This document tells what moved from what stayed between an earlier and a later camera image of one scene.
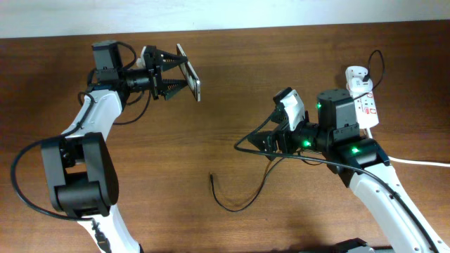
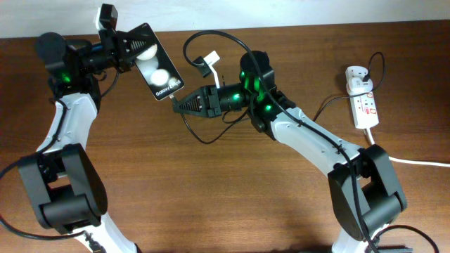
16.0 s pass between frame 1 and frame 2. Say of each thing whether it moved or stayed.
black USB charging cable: moved
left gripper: moved
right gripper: moved
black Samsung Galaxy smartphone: moved
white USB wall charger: stayed
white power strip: stayed
